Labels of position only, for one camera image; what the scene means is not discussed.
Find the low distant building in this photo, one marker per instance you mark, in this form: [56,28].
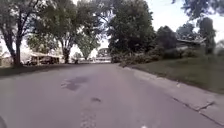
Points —
[103,59]

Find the row of bushes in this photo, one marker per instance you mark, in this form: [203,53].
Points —
[143,58]

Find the small light green tree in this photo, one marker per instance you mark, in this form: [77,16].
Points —
[87,45]

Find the grey asphalt road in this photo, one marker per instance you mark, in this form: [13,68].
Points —
[110,100]

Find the big dark tree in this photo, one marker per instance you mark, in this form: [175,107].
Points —
[131,30]

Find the large broad tree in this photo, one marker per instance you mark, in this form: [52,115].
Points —
[65,50]

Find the dark rounded tree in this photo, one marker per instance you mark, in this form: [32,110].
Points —
[166,37]

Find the pale house with carport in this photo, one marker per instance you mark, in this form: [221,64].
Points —
[41,56]

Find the pale car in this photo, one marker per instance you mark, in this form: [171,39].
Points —
[31,62]

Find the low house with grey roof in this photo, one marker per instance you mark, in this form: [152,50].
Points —
[190,42]

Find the grass lawn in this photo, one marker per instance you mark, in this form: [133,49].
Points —
[195,73]

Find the tall dark tree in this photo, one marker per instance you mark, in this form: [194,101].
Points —
[206,30]

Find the overhanging tree branches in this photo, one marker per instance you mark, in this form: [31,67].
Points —
[200,6]

